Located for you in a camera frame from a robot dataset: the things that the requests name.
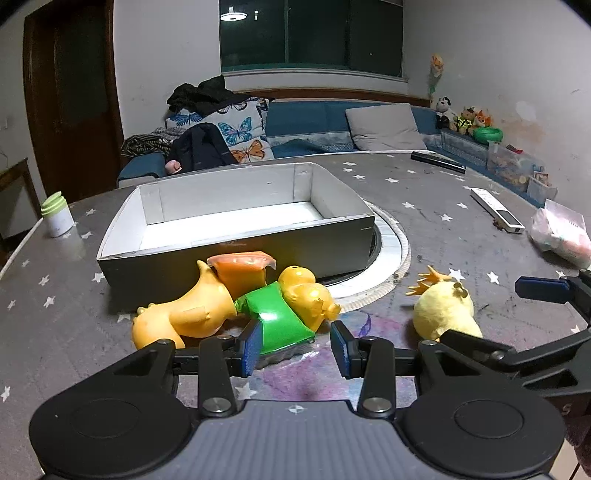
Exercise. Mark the orange toy packet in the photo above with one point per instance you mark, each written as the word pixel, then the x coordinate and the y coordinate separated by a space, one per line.
pixel 240 272

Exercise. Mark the dark jacket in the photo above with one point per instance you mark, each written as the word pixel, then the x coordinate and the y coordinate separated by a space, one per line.
pixel 201 150

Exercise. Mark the patterned storage box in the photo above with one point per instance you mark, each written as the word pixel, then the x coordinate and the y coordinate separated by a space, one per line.
pixel 461 147

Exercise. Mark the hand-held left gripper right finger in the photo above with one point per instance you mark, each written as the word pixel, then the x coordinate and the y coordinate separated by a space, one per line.
pixel 340 353

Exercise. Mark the small pink round object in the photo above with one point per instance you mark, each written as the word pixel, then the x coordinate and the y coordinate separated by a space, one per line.
pixel 173 165

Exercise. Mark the wall hanging doll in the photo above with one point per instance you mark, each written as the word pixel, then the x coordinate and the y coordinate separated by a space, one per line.
pixel 437 69

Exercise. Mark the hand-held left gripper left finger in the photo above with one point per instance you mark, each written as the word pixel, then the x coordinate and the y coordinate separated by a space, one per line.
pixel 251 349

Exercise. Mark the clear plastic bag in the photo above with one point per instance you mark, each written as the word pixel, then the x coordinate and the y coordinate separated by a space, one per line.
pixel 561 235

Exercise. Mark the grey cardboard box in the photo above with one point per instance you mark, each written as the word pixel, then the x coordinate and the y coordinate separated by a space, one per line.
pixel 231 258

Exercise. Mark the large orange rubber duck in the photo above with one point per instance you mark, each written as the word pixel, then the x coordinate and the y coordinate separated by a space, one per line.
pixel 194 307

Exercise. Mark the striped cloth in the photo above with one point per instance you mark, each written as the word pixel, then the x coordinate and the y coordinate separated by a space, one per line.
pixel 147 143

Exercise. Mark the orange fox plush toy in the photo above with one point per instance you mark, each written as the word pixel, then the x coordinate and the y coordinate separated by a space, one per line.
pixel 483 120

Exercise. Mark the butterfly print cushion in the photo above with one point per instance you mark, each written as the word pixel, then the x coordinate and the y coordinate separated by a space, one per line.
pixel 240 131

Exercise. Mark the white jar with green lid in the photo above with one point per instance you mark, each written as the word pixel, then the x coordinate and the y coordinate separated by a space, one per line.
pixel 56 217

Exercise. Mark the yellow rubber duck toy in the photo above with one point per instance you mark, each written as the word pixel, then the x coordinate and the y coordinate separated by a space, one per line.
pixel 304 295

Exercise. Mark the plush toy with yellow vest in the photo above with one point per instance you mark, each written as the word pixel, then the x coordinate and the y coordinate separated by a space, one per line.
pixel 466 121

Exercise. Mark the green plastic bowl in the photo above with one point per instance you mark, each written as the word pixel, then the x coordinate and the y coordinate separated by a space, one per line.
pixel 488 134

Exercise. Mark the grey pillow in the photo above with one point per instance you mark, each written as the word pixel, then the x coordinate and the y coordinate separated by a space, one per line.
pixel 383 127

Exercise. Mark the small clear box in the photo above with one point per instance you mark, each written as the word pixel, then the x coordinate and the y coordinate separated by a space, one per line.
pixel 541 184

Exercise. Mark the black clothes pile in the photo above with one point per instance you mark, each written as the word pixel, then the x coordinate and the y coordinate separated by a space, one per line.
pixel 207 94

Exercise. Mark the dark window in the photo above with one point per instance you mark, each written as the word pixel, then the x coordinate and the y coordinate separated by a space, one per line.
pixel 314 32

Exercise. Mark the blue sofa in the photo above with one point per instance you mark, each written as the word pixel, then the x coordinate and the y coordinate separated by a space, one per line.
pixel 314 120

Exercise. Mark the clear plastic storage box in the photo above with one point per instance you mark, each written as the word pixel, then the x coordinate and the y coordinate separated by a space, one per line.
pixel 512 166

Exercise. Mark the wooden chair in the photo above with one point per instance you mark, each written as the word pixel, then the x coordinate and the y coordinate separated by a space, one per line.
pixel 18 184

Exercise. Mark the black remote control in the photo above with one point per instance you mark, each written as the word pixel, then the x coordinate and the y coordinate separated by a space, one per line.
pixel 438 161

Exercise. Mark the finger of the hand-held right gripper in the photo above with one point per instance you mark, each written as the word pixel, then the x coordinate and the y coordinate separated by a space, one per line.
pixel 485 350
pixel 540 288

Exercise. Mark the brown wooden door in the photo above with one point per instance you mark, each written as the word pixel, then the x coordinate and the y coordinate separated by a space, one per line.
pixel 69 92

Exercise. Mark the green toy packet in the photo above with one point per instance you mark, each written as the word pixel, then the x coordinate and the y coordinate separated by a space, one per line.
pixel 272 318

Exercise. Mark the panda plush toy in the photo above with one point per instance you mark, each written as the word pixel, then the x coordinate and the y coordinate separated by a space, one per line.
pixel 444 110

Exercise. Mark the white remote control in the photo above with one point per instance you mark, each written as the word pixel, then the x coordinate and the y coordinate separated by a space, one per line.
pixel 496 208

